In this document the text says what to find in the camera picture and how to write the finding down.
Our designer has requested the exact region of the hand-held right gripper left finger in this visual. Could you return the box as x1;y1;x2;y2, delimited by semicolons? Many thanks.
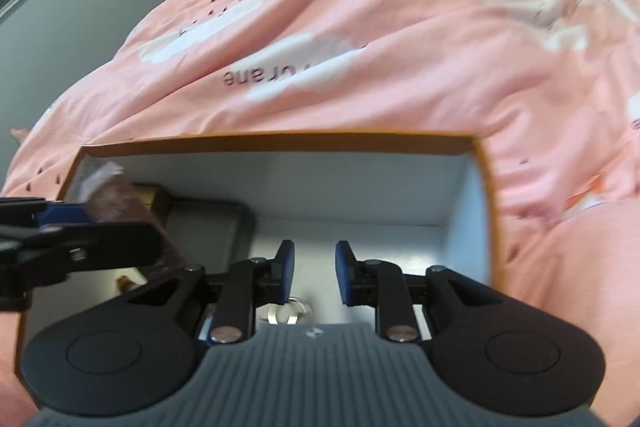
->
125;239;297;344

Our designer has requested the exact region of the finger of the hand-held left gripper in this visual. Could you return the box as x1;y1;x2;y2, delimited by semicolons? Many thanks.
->
15;221;163;289
0;196;97;229

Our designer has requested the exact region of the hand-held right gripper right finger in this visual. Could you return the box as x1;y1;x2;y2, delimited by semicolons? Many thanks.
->
334;240;502;342

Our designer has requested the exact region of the maroon small carton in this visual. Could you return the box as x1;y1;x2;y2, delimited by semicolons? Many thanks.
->
81;159;189;283

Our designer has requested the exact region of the metal ring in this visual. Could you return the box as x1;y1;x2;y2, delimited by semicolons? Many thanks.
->
265;297;314;326

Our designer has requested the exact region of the orange cardboard box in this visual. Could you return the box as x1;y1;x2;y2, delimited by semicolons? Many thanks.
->
14;132;503;379

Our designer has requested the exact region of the pink cloud print blanket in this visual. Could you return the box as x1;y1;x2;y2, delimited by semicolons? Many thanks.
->
0;0;640;427

